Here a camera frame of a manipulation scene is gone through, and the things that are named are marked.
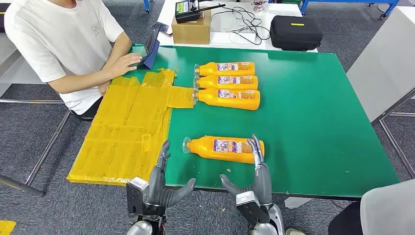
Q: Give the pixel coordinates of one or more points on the person's right forearm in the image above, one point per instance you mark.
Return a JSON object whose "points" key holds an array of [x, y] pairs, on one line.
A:
{"points": [[81, 81]]}

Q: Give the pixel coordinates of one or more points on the printed plastic cup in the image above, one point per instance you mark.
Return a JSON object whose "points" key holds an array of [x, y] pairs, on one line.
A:
{"points": [[259, 5]]}

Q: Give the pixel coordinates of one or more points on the yellow taped mat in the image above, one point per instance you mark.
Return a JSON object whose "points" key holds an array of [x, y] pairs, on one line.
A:
{"points": [[123, 129]]}

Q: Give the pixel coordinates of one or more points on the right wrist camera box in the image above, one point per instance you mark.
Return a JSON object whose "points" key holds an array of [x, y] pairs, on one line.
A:
{"points": [[249, 207]]}

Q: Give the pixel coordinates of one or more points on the orange detergent bottle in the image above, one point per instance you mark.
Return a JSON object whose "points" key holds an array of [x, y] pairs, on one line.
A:
{"points": [[223, 102], [207, 82], [207, 149], [207, 69]]}

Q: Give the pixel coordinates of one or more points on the white table leg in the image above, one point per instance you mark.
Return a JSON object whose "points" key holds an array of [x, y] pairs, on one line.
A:
{"points": [[296, 202]]}

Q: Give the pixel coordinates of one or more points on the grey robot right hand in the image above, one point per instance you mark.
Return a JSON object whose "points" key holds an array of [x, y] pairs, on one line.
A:
{"points": [[263, 186]]}

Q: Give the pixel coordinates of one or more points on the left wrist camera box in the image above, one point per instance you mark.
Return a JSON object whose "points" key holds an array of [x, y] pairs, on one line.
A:
{"points": [[136, 194]]}

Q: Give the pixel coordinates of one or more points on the person's right hand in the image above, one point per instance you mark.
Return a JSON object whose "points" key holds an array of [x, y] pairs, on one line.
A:
{"points": [[124, 65]]}

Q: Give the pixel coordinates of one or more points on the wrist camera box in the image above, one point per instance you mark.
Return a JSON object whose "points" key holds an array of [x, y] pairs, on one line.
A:
{"points": [[249, 207], [136, 194]]}

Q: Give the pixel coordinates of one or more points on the black handheld controller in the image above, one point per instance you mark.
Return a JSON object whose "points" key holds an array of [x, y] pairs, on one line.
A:
{"points": [[184, 11]]}

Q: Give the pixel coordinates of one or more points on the smartphone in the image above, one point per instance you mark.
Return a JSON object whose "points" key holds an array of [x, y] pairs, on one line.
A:
{"points": [[162, 28]]}

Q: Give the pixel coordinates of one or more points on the person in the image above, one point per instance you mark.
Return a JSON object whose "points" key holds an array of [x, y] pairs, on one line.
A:
{"points": [[64, 39], [389, 211]]}

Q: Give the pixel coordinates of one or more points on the cardboard box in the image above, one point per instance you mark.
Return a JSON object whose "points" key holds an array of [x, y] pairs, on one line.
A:
{"points": [[191, 32]]}

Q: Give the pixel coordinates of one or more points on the person's left hand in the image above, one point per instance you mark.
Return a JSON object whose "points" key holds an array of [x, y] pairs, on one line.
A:
{"points": [[104, 87]]}

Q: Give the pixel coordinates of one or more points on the black stool seat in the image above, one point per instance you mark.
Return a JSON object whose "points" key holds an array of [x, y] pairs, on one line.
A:
{"points": [[81, 117]]}

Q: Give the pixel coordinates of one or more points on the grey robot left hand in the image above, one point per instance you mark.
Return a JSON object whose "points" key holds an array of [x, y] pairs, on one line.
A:
{"points": [[159, 191]]}

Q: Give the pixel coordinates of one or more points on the blue metal frame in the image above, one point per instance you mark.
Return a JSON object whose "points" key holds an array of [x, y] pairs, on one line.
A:
{"points": [[356, 1], [146, 5]]}

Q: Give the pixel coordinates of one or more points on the steel-frame table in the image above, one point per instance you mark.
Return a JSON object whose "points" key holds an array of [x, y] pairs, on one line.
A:
{"points": [[19, 185]]}

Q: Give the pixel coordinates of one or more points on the tablet in blue case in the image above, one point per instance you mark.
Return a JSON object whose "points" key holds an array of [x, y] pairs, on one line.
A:
{"points": [[150, 48]]}

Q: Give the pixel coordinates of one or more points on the person's left forearm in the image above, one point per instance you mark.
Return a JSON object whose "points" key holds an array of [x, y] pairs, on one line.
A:
{"points": [[118, 50]]}

